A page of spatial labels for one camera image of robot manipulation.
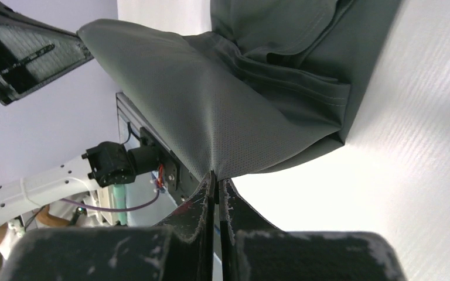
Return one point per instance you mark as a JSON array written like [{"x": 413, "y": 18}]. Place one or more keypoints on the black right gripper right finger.
[{"x": 254, "y": 249}]

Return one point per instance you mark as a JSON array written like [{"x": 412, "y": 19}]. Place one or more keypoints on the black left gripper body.
[{"x": 33, "y": 54}]

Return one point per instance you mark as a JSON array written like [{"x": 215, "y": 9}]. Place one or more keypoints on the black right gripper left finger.
[{"x": 180, "y": 247}]

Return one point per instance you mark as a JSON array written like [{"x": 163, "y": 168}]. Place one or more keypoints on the dark grey t shirt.
[{"x": 273, "y": 85}]

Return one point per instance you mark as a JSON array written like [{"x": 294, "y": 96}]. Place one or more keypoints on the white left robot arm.
[{"x": 103, "y": 165}]

